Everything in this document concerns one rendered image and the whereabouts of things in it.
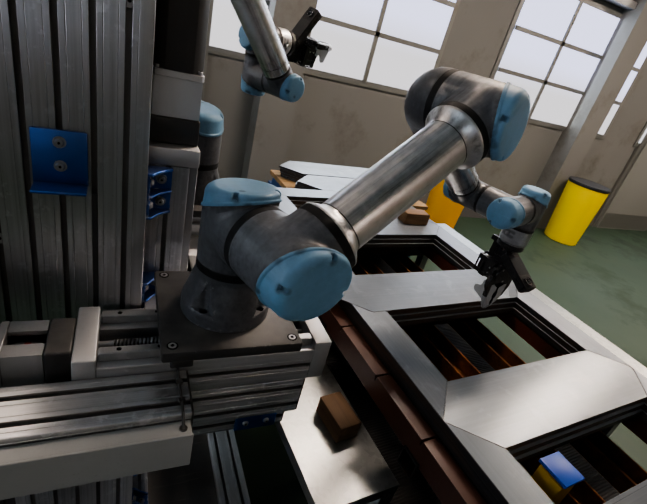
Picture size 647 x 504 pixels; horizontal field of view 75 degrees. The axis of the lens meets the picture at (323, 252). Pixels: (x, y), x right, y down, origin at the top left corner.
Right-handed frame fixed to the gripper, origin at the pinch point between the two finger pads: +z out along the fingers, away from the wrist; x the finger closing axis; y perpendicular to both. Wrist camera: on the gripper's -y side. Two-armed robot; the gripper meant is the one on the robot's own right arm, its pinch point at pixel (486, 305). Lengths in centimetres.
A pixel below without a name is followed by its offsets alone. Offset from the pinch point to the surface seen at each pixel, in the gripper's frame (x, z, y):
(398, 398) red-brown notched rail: 39.9, 9.8, -16.1
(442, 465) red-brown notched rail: 41, 10, -33
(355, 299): 34.8, 5.7, 15.0
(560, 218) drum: -379, 66, 205
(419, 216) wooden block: -24, 2, 62
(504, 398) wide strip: 17.1, 5.8, -25.3
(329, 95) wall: -83, -10, 274
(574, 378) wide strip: -10.6, 5.8, -25.2
